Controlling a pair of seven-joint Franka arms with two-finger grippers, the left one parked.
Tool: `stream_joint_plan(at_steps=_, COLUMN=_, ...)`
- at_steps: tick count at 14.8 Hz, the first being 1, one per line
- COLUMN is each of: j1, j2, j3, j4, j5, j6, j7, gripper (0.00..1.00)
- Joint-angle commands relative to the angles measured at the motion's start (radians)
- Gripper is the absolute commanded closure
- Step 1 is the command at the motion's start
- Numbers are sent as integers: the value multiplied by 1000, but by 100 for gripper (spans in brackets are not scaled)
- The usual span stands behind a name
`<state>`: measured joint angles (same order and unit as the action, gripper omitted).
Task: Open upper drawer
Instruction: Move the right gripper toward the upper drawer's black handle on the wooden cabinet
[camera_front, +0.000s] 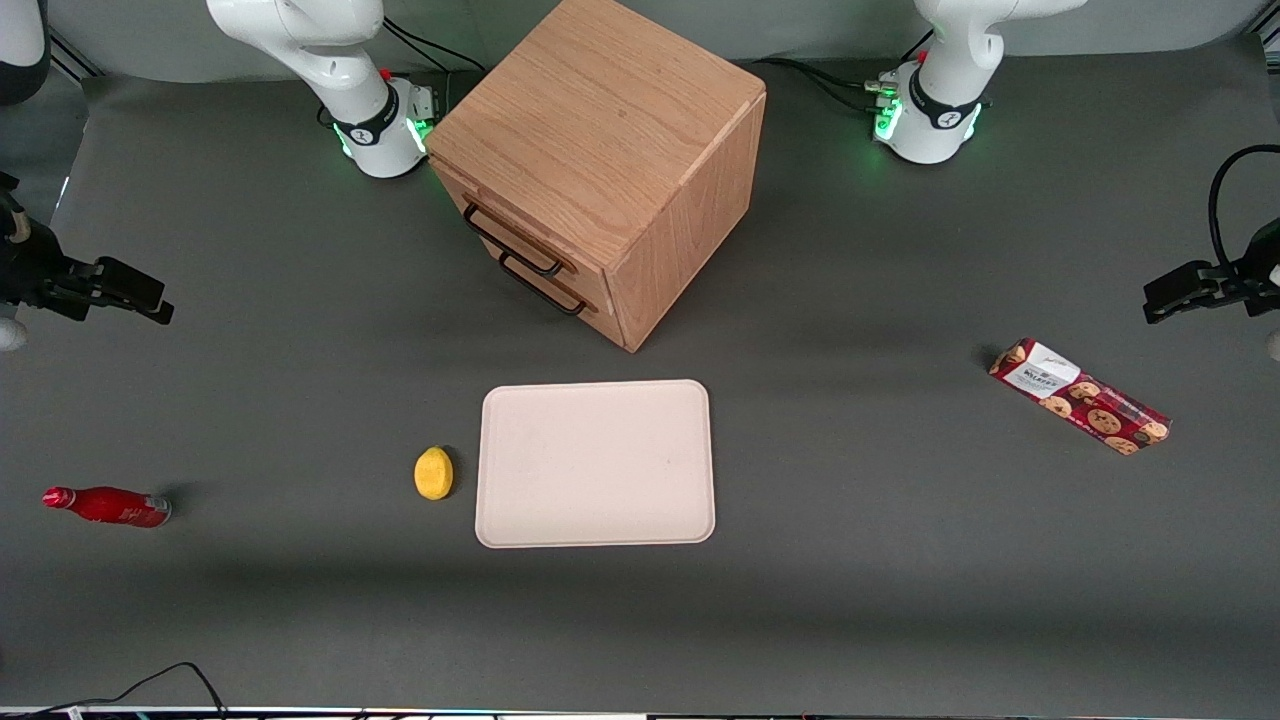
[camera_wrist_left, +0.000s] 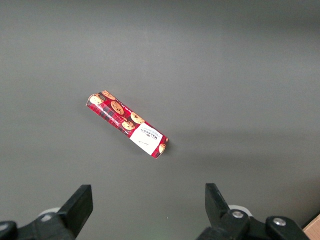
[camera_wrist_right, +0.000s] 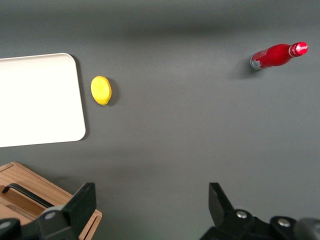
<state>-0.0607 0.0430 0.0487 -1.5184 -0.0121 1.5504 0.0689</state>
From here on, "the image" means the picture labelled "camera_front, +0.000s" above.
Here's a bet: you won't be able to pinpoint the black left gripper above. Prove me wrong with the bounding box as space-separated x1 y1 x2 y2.
1144 217 1280 325

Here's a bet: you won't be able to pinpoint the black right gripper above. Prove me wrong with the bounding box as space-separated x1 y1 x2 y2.
0 215 175 327

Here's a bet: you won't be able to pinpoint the black metal drawer handle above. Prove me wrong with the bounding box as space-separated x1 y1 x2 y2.
498 252 589 318
463 203 564 279

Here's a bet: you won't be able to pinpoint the oak wooden drawer cabinet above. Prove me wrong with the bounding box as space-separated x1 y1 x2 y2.
425 0 769 354

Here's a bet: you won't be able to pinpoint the red cookie box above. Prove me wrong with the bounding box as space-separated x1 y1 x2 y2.
988 338 1173 457

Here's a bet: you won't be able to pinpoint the red soda bottle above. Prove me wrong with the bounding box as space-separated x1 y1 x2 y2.
42 486 173 529

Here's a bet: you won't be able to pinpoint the yellow lemon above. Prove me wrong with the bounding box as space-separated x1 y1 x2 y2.
414 446 455 501

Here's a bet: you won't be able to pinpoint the beige rectangular plastic tray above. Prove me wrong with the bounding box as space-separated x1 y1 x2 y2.
474 379 717 550

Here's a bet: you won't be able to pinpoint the black looped gripper cable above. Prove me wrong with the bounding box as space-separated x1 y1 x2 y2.
1207 144 1280 273

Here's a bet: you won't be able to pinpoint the aluminium frame strut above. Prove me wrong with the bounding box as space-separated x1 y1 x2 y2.
46 28 103 81

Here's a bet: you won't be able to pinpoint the black right arm base cables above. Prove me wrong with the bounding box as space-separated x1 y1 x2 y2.
383 14 488 79

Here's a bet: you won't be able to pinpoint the black arm base cables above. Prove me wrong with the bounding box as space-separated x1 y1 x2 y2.
764 55 901 113
383 14 488 79

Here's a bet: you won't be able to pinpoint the black cable on table edge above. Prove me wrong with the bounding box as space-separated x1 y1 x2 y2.
0 661 229 717

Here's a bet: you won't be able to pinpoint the black left arm base cables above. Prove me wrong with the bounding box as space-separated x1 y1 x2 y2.
764 55 901 113

